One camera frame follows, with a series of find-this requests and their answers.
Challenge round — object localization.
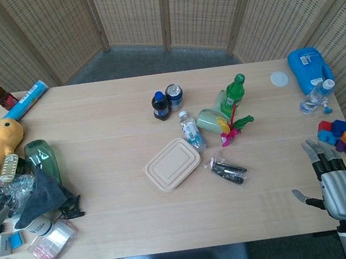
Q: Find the purple toy block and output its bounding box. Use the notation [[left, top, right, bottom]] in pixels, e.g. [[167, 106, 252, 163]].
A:
[[333, 139, 346, 157]]

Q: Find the light blue toy block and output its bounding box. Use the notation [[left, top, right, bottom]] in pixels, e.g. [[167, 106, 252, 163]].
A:
[[316, 127, 343, 147]]

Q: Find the cola bottle blue cap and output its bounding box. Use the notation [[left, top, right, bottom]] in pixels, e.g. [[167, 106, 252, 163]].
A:
[[150, 90, 171, 122]]

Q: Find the clear zip bags stack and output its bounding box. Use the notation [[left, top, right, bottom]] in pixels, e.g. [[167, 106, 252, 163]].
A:
[[23, 216, 83, 259]]

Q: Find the green soda bottle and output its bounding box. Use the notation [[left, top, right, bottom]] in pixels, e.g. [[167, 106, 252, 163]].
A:
[[215, 73, 250, 118]]

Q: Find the black binder clip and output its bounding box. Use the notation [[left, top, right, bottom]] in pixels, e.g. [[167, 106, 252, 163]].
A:
[[55, 194, 87, 221]]

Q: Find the green translucent bottle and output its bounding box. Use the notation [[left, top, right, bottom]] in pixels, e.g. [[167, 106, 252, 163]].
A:
[[22, 137, 63, 189]]

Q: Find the red toy block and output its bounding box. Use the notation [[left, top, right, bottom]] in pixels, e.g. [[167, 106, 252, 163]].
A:
[[316, 119, 334, 134]]

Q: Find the dark grey cloth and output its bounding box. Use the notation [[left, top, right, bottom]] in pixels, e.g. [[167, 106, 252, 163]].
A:
[[7, 163, 78, 230]]

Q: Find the honey bottle yellow cap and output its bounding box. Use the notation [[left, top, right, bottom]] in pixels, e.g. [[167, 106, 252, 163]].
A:
[[0, 79, 20, 112]]

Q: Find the crumpled clear plastic bag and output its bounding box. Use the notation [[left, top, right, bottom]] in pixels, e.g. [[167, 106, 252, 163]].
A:
[[0, 172, 40, 218]]

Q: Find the blue detergent jug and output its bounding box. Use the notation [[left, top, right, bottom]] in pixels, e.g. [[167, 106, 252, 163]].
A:
[[286, 44, 338, 101]]

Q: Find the dark blue toy block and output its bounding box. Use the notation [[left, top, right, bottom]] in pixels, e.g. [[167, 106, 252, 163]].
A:
[[331, 118, 346, 140]]

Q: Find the beige lidded lunch box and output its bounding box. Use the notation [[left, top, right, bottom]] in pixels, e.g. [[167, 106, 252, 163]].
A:
[[139, 134, 206, 196]]

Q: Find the colourful feather shuttlecock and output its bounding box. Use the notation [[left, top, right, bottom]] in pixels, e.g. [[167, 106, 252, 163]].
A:
[[214, 99, 258, 148]]

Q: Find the clear bottle with white cap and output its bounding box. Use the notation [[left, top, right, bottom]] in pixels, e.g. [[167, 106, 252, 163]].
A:
[[296, 77, 340, 117]]

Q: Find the white paper cup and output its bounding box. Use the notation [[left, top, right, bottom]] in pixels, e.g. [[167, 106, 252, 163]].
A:
[[23, 213, 58, 243]]

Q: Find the blue cling film roll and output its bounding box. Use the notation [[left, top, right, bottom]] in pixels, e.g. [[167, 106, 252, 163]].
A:
[[2, 79, 53, 122]]

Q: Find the small blue box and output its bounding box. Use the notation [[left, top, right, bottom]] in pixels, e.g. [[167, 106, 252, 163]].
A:
[[7, 231, 27, 251]]

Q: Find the white round lid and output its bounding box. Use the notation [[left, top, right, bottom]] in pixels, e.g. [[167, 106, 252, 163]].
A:
[[269, 69, 292, 89]]

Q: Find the pale green cup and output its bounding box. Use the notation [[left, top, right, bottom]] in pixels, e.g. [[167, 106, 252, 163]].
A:
[[192, 87, 241, 137]]

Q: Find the blue soda can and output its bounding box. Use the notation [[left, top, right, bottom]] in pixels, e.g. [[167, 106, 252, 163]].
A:
[[163, 82, 187, 113]]

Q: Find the clear bottle yellow liquid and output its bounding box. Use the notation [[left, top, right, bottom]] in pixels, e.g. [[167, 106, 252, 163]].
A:
[[0, 153, 20, 184]]

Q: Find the small clear water bottle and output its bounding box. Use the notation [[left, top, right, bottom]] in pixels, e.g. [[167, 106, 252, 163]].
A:
[[176, 108, 209, 155]]

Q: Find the clear plastic bag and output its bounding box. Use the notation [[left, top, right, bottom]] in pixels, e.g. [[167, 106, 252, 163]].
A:
[[0, 172, 40, 218], [201, 149, 252, 192]]

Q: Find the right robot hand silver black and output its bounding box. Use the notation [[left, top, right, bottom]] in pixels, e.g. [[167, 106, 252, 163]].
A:
[[285, 134, 346, 226]]

